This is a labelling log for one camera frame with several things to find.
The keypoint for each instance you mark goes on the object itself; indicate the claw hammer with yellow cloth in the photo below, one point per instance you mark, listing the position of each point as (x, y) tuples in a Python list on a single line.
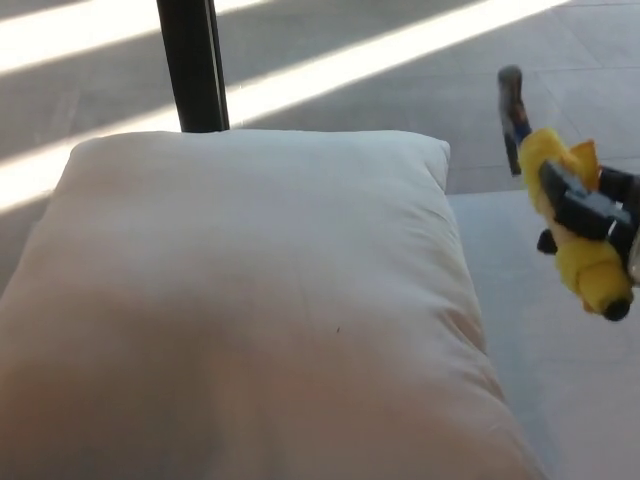
[(595, 270)]

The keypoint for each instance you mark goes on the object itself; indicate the black vertical post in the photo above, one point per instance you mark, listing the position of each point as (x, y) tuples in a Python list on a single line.
[(192, 65)]

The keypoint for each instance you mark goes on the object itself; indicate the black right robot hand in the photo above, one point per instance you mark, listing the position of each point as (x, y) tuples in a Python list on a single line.
[(590, 212)]

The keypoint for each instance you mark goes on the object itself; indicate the white pillow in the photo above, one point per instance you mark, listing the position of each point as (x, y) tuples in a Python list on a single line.
[(240, 300)]

